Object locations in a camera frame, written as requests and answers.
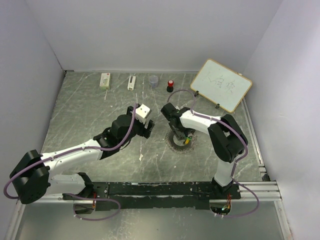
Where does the white stapler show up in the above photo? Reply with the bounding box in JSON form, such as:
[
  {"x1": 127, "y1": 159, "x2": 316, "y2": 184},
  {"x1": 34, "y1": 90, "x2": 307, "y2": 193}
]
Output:
[{"x1": 127, "y1": 75, "x2": 136, "y2": 91}]

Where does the purple cable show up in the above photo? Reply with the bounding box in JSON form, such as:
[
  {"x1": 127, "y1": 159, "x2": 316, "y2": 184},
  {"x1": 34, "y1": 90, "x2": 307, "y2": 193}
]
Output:
[
  {"x1": 3, "y1": 102, "x2": 138, "y2": 221},
  {"x1": 166, "y1": 88, "x2": 260, "y2": 219}
]

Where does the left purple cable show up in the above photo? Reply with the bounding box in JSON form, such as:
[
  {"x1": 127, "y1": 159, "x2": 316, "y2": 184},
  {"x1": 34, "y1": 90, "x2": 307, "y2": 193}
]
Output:
[{"x1": 3, "y1": 102, "x2": 138, "y2": 221}]

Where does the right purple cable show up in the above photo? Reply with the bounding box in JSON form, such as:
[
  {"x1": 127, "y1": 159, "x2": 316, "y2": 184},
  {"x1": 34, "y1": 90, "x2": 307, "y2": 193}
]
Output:
[{"x1": 166, "y1": 88, "x2": 260, "y2": 219}]

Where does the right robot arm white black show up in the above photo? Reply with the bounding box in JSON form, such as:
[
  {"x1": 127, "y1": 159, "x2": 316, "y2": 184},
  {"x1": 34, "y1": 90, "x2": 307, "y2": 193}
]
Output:
[{"x1": 161, "y1": 102, "x2": 248, "y2": 199}]

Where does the small whiteboard yellow frame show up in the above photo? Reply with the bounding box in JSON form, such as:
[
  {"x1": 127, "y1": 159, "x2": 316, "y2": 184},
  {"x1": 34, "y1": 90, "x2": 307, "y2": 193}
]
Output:
[{"x1": 190, "y1": 58, "x2": 253, "y2": 113}]

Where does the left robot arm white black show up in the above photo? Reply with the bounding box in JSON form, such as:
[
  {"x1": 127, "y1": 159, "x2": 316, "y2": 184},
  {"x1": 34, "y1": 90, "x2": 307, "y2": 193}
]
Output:
[{"x1": 9, "y1": 104, "x2": 155, "y2": 205}]

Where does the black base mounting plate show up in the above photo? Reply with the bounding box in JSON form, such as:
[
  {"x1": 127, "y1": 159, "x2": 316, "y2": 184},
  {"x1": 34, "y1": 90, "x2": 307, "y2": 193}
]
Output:
[{"x1": 62, "y1": 180, "x2": 242, "y2": 211}]

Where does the red black stamp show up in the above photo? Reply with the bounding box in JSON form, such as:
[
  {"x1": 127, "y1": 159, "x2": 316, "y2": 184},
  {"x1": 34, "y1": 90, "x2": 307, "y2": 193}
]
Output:
[{"x1": 166, "y1": 80, "x2": 174, "y2": 93}]

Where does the green white staples box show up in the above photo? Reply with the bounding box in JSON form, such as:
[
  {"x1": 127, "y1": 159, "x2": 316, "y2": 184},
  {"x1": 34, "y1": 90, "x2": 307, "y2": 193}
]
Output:
[{"x1": 99, "y1": 72, "x2": 111, "y2": 90}]

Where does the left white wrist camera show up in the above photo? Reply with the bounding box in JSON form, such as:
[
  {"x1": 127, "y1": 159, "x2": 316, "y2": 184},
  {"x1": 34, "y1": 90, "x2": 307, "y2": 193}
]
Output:
[{"x1": 135, "y1": 104, "x2": 152, "y2": 124}]

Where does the yellow tagged key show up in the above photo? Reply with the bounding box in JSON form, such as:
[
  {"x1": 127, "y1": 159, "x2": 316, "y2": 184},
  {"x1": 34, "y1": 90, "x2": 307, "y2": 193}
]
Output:
[{"x1": 183, "y1": 139, "x2": 190, "y2": 145}]

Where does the aluminium rail frame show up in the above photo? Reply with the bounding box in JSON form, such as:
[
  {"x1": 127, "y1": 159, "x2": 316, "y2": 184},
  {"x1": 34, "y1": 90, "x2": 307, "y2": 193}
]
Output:
[{"x1": 15, "y1": 100, "x2": 290, "y2": 240}]

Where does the clear cup of paperclips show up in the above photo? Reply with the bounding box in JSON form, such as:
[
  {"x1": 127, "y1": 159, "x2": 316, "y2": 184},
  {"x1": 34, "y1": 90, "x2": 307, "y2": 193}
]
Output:
[{"x1": 148, "y1": 75, "x2": 159, "y2": 89}]

